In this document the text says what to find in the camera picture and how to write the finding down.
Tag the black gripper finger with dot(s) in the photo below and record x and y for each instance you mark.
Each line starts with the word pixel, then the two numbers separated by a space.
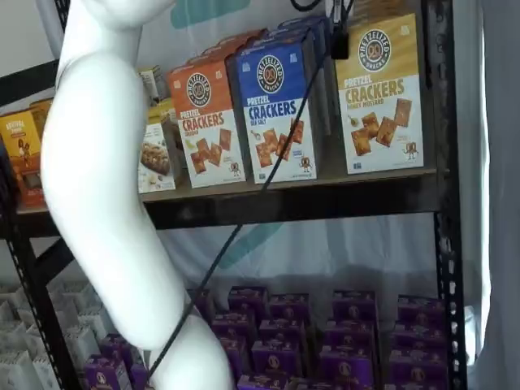
pixel 339 44

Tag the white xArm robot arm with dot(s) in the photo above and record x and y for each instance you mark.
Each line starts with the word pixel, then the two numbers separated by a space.
pixel 101 203

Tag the blue pretzel crackers box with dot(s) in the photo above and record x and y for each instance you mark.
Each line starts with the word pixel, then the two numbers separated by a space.
pixel 321 89
pixel 328 61
pixel 276 122

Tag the orange pretzel crackers box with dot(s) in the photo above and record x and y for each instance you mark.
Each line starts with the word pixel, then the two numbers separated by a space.
pixel 207 134
pixel 243 36
pixel 215 53

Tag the brown wooden shelf board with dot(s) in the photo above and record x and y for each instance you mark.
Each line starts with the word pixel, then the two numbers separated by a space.
pixel 333 172

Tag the yellow white snack bar box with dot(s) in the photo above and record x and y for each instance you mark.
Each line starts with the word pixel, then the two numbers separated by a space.
pixel 156 162

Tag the purple snack box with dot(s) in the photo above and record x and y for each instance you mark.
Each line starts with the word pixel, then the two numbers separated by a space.
pixel 276 357
pixel 354 304
pixel 235 327
pixel 349 335
pixel 262 382
pixel 345 369
pixel 418 337
pixel 289 308
pixel 105 373
pixel 203 304
pixel 418 371
pixel 420 309
pixel 139 378
pixel 248 302
pixel 118 349
pixel 282 333

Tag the orange mascot snack box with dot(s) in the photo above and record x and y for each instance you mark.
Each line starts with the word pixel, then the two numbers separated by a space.
pixel 20 162
pixel 40 115

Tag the white backdrop teal print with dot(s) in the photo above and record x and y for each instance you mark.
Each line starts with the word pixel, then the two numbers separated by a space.
pixel 325 260

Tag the white fabric curtain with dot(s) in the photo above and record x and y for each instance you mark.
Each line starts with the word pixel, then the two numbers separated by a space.
pixel 495 203

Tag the white patterned carton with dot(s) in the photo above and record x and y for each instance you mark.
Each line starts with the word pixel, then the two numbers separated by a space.
pixel 20 369
pixel 87 321
pixel 77 294
pixel 12 313

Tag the black metal shelf frame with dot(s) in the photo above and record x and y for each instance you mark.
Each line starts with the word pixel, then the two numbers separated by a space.
pixel 447 284

